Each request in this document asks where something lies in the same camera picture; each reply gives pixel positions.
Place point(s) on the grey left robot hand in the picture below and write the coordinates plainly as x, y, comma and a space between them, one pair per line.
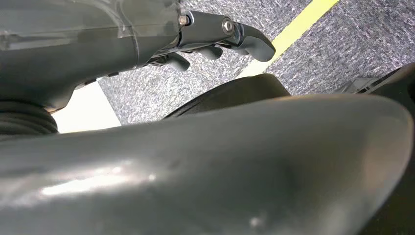
81, 42

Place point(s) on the white panel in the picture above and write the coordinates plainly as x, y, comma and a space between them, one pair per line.
86, 112

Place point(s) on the black rounded robot part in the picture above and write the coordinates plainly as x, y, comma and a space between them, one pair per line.
236, 92

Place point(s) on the grey robot body shell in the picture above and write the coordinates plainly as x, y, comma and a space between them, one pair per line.
207, 168

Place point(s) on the yellow floor tape strip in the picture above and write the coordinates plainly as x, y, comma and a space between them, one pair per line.
291, 32

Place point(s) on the dark robot part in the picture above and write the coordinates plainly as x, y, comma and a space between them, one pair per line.
403, 84

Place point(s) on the grey metal bracket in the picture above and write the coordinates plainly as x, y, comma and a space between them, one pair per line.
358, 85

